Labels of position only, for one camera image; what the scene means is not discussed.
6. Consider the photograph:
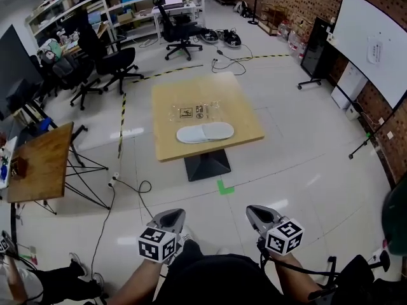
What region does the large dark screen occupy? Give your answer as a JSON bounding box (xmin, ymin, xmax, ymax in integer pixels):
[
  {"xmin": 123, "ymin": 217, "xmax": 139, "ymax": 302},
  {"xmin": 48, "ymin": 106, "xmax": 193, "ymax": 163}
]
[{"xmin": 0, "ymin": 24, "xmax": 46, "ymax": 122}]

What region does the white tray of toys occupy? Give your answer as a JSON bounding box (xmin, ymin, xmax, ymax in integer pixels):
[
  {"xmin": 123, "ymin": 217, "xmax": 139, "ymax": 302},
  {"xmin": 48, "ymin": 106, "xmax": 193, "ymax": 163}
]
[{"xmin": 0, "ymin": 135, "xmax": 18, "ymax": 191}]

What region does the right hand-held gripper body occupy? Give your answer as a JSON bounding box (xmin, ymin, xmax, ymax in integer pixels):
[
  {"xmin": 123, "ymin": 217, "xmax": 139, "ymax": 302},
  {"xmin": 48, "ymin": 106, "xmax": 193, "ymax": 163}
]
[{"xmin": 245, "ymin": 204, "xmax": 305, "ymax": 256}]

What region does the wooden frame rack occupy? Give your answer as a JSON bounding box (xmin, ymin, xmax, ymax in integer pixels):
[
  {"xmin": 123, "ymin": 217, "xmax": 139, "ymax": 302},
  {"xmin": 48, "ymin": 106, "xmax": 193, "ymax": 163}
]
[{"xmin": 258, "ymin": 3, "xmax": 289, "ymax": 36}]

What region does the person's left forearm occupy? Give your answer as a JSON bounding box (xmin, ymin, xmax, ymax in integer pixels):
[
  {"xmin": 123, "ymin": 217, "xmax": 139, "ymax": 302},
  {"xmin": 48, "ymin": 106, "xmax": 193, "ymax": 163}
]
[{"xmin": 106, "ymin": 255, "xmax": 173, "ymax": 305}]

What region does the clear printed plastic bag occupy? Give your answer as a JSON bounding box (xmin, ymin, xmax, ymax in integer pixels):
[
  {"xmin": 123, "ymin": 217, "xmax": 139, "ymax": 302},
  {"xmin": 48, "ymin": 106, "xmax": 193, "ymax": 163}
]
[{"xmin": 169, "ymin": 100, "xmax": 223, "ymax": 124}]

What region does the group of clear water bottles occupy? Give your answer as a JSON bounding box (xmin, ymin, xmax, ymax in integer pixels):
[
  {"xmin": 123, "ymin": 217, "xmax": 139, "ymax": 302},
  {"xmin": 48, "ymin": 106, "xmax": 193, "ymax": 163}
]
[{"xmin": 277, "ymin": 20, "xmax": 308, "ymax": 60}]

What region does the black padded chair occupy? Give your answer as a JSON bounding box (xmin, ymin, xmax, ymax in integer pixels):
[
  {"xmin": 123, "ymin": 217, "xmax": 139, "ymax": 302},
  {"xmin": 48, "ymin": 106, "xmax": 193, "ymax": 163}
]
[{"xmin": 307, "ymin": 250, "xmax": 392, "ymax": 305}]

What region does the black floor stand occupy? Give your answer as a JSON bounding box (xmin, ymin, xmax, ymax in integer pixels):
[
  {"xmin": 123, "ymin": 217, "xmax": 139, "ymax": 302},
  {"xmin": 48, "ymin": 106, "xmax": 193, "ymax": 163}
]
[{"xmin": 347, "ymin": 106, "xmax": 407, "ymax": 161}]

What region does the black headrest office chair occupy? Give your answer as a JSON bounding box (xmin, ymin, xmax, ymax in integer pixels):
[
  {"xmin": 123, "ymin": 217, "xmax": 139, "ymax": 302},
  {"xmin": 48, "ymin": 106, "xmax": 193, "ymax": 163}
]
[{"xmin": 152, "ymin": 0, "xmax": 205, "ymax": 62}]

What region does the dark green round object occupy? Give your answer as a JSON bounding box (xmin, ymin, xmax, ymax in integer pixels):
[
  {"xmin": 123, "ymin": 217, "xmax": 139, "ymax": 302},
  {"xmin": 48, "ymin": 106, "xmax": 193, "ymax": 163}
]
[{"xmin": 381, "ymin": 177, "xmax": 407, "ymax": 257}]

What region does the small brown box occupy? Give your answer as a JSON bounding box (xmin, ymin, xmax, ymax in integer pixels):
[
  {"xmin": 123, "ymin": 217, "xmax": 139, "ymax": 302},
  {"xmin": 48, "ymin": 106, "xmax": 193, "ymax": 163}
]
[{"xmin": 10, "ymin": 155, "xmax": 30, "ymax": 180}]

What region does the white slipper footwear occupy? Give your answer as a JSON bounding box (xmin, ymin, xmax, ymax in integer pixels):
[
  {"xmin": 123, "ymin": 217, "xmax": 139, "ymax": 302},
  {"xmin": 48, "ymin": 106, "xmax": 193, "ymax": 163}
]
[{"xmin": 176, "ymin": 121, "xmax": 235, "ymax": 144}]

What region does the white power strip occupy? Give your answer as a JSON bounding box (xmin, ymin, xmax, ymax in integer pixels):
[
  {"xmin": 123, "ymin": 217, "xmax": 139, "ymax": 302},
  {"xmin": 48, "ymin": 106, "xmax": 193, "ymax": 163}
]
[{"xmin": 107, "ymin": 171, "xmax": 121, "ymax": 189}]

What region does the person's black clothing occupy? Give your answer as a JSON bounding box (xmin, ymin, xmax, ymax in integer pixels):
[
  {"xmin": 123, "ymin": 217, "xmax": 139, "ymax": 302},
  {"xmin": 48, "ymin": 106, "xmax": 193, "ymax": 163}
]
[{"xmin": 152, "ymin": 239, "xmax": 287, "ymax": 305}]

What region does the black white floor device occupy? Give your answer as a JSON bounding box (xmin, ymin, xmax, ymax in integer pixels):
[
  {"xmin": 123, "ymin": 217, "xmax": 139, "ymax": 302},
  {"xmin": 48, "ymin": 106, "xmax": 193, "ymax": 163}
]
[
  {"xmin": 222, "ymin": 30, "xmax": 243, "ymax": 48},
  {"xmin": 201, "ymin": 28, "xmax": 220, "ymax": 45}
]

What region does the person's white shoe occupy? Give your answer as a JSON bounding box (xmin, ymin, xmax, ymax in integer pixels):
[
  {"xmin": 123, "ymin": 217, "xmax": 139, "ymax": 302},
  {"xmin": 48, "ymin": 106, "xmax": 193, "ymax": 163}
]
[{"xmin": 179, "ymin": 226, "xmax": 195, "ymax": 245}]

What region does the white desk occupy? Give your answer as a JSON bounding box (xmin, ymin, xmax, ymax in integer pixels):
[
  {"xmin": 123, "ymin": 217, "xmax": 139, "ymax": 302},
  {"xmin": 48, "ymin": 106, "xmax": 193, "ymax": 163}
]
[{"xmin": 151, "ymin": 1, "xmax": 203, "ymax": 41}]

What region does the black panel on wheeled stand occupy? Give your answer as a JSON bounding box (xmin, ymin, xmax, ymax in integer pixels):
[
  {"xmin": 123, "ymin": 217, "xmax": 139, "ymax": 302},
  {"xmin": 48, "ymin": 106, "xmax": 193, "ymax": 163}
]
[{"xmin": 297, "ymin": 15, "xmax": 335, "ymax": 91}]

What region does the another person's forearm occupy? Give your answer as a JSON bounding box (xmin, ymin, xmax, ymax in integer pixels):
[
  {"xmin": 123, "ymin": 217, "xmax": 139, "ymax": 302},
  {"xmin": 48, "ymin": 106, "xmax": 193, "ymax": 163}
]
[{"xmin": 0, "ymin": 258, "xmax": 29, "ymax": 305}]

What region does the person's right forearm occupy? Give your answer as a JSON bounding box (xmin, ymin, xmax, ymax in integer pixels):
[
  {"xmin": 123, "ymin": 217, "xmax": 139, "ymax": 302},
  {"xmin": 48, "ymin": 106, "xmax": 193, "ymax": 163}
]
[{"xmin": 272, "ymin": 251, "xmax": 322, "ymax": 305}]

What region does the black tangled floor cable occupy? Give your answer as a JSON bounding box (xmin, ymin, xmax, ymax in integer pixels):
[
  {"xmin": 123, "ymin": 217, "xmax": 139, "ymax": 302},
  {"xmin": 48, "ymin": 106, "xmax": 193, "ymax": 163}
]
[{"xmin": 210, "ymin": 41, "xmax": 254, "ymax": 76}]

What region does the brown wooden wire-leg table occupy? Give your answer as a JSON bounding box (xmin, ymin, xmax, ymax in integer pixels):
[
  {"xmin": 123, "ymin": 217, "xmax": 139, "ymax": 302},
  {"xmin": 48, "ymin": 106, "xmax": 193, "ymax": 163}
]
[{"xmin": 6, "ymin": 121, "xmax": 111, "ymax": 216}]

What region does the cluttered black office chair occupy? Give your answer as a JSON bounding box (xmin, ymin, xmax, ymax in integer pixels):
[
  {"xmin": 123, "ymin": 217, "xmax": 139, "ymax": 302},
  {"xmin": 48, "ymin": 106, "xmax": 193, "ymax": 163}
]
[{"xmin": 37, "ymin": 38, "xmax": 104, "ymax": 112}]

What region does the large whiteboard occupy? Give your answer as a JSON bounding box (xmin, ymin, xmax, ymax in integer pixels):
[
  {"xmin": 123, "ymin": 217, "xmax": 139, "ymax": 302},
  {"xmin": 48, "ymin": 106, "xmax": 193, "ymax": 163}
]
[{"xmin": 327, "ymin": 0, "xmax": 407, "ymax": 111}]

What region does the light wooden square table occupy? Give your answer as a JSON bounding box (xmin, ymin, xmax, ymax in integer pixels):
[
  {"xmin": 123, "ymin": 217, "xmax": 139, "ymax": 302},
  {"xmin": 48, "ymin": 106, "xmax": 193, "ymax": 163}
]
[{"xmin": 151, "ymin": 71, "xmax": 266, "ymax": 182}]

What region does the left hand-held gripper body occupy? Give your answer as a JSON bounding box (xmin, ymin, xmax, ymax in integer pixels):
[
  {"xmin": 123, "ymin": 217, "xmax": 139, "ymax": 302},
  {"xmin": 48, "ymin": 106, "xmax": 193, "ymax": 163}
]
[{"xmin": 137, "ymin": 208, "xmax": 187, "ymax": 264}]

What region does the white air purifier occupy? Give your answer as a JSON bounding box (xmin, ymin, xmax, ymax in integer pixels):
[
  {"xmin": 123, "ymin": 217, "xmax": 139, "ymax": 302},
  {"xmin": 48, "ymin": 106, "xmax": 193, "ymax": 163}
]
[{"xmin": 330, "ymin": 61, "xmax": 369, "ymax": 111}]

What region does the black coat stand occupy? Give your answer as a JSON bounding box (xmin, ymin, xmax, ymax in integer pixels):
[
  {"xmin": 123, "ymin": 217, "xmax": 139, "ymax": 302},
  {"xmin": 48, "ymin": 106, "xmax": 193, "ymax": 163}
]
[{"xmin": 247, "ymin": 0, "xmax": 268, "ymax": 25}]

